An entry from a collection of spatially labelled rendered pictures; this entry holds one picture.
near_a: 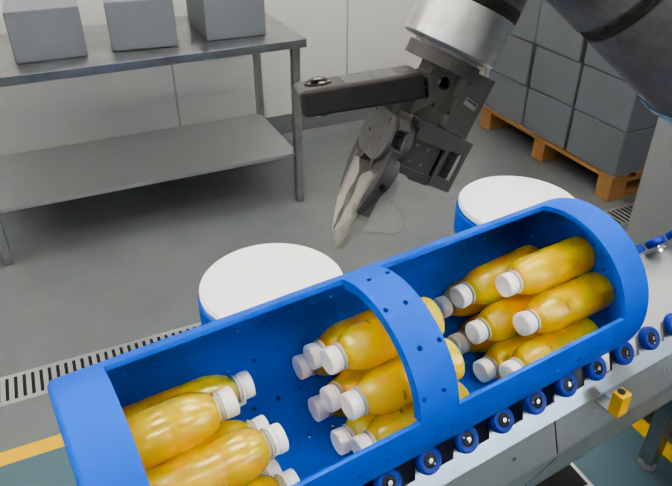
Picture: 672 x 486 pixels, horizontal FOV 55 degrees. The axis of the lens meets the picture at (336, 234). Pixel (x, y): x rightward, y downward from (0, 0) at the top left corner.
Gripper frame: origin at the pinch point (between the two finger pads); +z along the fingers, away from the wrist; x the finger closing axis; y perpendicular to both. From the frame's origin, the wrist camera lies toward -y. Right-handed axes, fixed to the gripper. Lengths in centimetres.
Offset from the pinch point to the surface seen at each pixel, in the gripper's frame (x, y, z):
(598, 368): 21, 66, 15
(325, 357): 15.5, 13.5, 22.7
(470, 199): 71, 58, 4
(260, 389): 26.3, 11.4, 37.2
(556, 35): 280, 194, -64
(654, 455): 68, 163, 59
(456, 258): 39, 41, 10
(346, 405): 11.4, 17.6, 26.8
